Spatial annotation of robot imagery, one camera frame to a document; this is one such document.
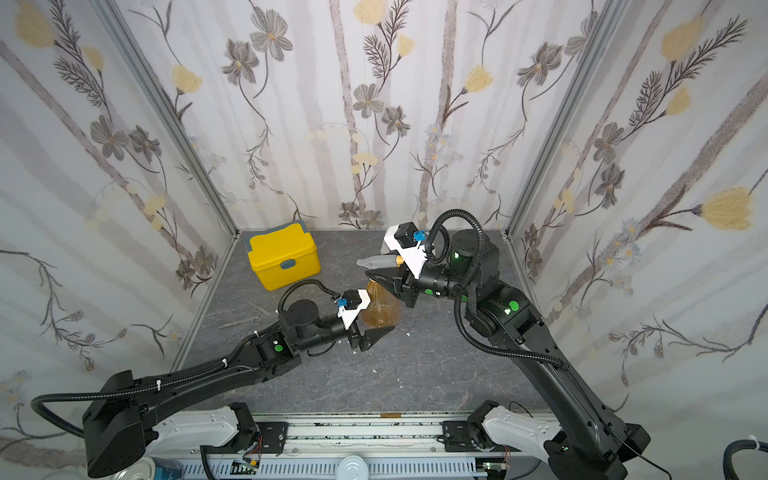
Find black corrugated cable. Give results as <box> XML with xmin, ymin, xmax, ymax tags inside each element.
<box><xmin>29</xmin><ymin>359</ymin><xmax>253</xmax><ymax>439</ymax></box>
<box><xmin>424</xmin><ymin>208</ymin><xmax>568</xmax><ymax>370</ymax></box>

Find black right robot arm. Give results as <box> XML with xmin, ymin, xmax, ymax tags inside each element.
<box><xmin>358</xmin><ymin>229</ymin><xmax>650</xmax><ymax>479</ymax></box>

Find black corrugated left cable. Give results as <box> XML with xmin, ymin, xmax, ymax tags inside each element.
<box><xmin>29</xmin><ymin>359</ymin><xmax>253</xmax><ymax>439</ymax></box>

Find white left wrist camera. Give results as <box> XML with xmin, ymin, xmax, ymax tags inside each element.
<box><xmin>336</xmin><ymin>289</ymin><xmax>371</xmax><ymax>330</ymax></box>

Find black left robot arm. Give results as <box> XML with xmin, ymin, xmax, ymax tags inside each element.
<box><xmin>82</xmin><ymin>300</ymin><xmax>393</xmax><ymax>478</ymax></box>

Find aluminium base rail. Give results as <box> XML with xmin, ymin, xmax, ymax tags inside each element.
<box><xmin>146</xmin><ymin>406</ymin><xmax>561</xmax><ymax>479</ymax></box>

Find yellow plastic storage box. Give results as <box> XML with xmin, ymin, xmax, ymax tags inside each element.
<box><xmin>247</xmin><ymin>220</ymin><xmax>322</xmax><ymax>291</ymax></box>

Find amber spray bottle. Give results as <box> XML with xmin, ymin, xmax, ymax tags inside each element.
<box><xmin>362</xmin><ymin>281</ymin><xmax>402</xmax><ymax>328</ymax></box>

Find amber spray nozzle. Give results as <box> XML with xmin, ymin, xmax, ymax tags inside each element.
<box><xmin>356</xmin><ymin>254</ymin><xmax>404</xmax><ymax>270</ymax></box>

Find black corrugated right cable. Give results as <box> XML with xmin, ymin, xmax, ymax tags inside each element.
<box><xmin>424</xmin><ymin>208</ymin><xmax>568</xmax><ymax>370</ymax></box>

